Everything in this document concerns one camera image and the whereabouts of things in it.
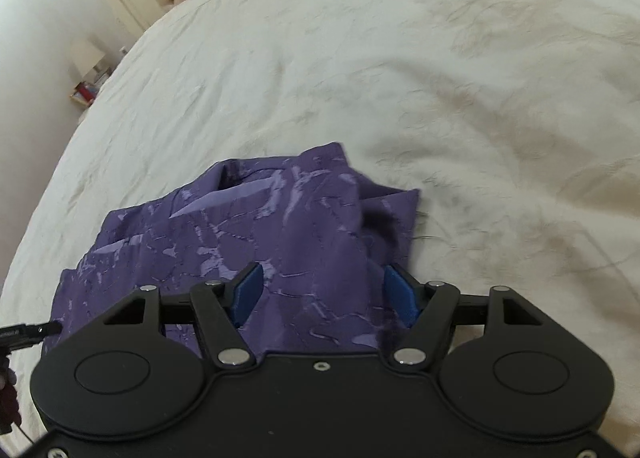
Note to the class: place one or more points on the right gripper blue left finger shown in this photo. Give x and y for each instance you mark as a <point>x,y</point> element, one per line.
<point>221,309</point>

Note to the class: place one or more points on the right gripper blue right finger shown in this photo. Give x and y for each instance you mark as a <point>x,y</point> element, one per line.
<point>427,313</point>

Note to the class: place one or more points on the left bedside lamp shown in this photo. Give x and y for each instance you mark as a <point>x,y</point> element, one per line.
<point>87,58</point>

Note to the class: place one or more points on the cream floral bedspread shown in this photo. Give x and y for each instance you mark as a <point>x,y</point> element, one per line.
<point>517,120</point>

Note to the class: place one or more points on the purple patterned hooded jacket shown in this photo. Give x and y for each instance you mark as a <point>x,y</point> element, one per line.
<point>322,232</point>

